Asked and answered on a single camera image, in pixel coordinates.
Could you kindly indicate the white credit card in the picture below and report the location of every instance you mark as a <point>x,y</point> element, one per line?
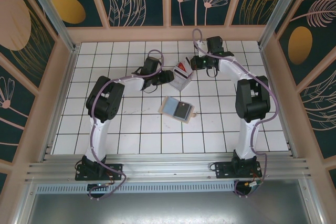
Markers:
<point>187,61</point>

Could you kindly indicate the clear plastic card box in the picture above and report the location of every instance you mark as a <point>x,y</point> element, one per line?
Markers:
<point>179,84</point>

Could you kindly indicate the light blue credit card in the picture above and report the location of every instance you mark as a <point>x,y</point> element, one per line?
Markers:
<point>170,106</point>

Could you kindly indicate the black credit card with chip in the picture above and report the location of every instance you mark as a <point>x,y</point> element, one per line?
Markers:
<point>182,111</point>

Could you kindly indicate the tan card holder grey pockets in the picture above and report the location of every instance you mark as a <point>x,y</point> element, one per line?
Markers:
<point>189,122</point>

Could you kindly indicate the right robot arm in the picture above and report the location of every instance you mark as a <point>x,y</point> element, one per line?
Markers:
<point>252,100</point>

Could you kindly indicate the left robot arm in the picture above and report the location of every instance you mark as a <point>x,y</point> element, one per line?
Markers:
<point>105,103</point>

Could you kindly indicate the white card with black stripe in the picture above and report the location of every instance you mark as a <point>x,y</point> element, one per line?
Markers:
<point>181,75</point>

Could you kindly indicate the red credit card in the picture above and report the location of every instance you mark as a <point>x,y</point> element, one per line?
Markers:
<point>182,66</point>

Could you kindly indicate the green circuit board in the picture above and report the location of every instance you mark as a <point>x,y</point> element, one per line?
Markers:
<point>252,184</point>

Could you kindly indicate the grey metal sheet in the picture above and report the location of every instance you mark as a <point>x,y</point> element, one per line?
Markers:
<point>168,208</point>

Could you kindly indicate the aluminium side rail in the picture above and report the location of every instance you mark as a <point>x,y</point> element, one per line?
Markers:
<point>60,103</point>
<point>278,103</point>

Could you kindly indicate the aluminium frame beam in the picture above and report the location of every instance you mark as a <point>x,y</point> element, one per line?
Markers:
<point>168,167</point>

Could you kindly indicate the aluminium corner post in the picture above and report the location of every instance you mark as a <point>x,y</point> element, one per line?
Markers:
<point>283,11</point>
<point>51,11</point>

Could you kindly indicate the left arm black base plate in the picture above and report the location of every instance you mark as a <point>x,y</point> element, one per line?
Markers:
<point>115,169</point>

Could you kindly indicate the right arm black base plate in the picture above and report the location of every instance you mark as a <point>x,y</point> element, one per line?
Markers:
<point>223,170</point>

